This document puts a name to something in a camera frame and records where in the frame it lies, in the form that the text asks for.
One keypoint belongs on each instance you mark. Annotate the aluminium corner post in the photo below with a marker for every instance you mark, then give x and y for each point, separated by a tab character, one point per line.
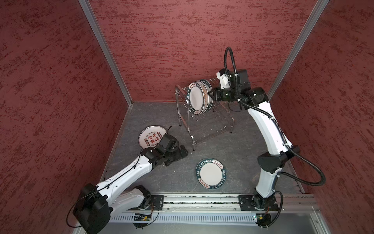
89	14
310	23

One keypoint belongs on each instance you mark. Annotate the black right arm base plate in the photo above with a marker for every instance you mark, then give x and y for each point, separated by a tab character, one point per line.
257	203

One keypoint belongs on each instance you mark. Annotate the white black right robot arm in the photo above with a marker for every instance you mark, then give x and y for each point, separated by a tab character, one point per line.
255	101

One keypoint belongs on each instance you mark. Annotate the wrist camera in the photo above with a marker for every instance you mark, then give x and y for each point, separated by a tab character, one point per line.
224	79
167	144

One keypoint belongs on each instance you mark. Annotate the aluminium left corner post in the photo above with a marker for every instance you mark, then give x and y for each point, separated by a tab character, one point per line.
89	14

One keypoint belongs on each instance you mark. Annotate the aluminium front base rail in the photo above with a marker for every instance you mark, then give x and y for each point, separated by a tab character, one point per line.
221	209

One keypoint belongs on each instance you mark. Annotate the small circuit board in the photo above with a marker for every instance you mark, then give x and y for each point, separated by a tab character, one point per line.
143	217
263	220

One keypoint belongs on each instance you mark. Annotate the white plate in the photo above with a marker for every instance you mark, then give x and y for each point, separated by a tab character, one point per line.
211	173
206	96
209	88
151	136
195	98

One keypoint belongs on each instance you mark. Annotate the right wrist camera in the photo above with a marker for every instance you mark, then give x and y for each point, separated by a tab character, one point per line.
224	79

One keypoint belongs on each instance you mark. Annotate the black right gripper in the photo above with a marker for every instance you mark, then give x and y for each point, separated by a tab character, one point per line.
217	92

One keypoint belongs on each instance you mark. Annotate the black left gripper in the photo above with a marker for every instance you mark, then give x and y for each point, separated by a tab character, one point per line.
178	155

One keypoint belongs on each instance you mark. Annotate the stainless steel dish rack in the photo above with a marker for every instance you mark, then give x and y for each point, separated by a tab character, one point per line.
205	126

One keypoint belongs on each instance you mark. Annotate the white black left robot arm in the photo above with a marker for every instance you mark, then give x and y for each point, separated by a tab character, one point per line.
96	204

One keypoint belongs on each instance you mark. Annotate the right small circuit board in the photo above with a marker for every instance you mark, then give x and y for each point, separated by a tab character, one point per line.
263	220

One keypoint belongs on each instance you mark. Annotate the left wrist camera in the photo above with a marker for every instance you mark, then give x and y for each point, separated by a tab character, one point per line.
167	144

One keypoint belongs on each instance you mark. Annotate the left small circuit board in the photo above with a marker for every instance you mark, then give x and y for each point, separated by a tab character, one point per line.
143	217

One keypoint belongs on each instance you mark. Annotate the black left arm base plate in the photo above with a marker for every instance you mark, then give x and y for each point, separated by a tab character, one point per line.
152	201

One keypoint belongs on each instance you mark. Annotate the aluminium right corner post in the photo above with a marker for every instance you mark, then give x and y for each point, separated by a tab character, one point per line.
310	23

